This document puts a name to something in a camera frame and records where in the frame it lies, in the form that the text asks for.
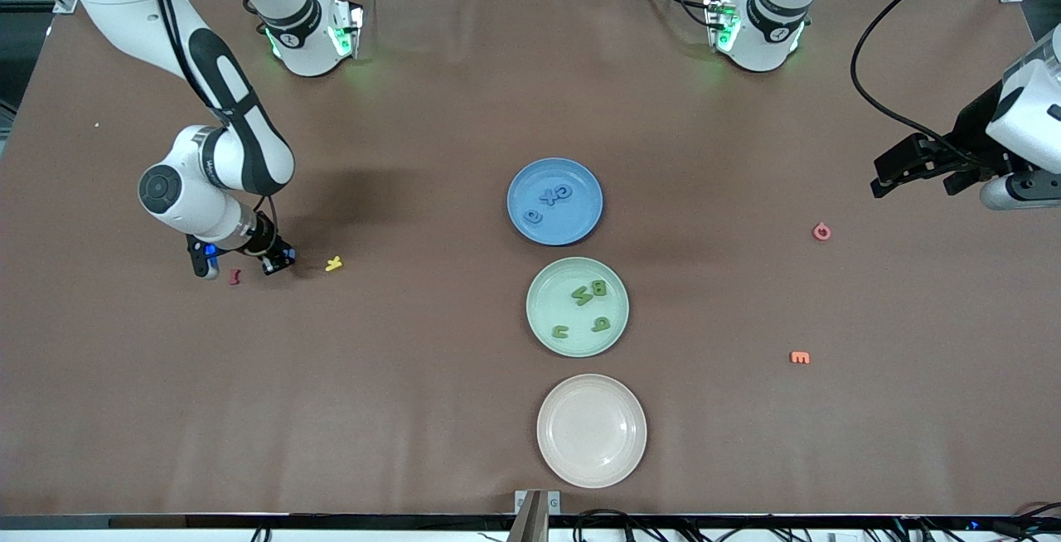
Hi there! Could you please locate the brown table cover sheet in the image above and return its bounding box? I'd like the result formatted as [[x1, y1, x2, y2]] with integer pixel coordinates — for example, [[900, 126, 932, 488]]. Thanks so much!
[[0, 0, 1061, 518]]

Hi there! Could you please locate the green plate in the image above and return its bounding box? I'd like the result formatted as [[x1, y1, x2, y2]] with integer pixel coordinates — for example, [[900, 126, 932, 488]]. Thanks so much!
[[526, 257, 630, 358]]

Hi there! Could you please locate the blue plate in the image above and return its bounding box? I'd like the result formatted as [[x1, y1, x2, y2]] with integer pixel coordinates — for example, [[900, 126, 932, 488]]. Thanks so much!
[[506, 157, 604, 247]]

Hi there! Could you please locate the beige plate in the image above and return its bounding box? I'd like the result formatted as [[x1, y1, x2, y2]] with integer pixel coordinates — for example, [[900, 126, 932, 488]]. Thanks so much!
[[536, 374, 648, 490]]

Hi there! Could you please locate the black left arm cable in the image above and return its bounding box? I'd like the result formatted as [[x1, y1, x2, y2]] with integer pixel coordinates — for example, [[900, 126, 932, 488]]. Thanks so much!
[[851, 0, 1045, 170]]

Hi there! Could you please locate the grey metal mount bracket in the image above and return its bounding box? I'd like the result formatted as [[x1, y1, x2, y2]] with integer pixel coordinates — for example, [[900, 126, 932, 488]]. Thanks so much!
[[507, 489, 562, 542]]

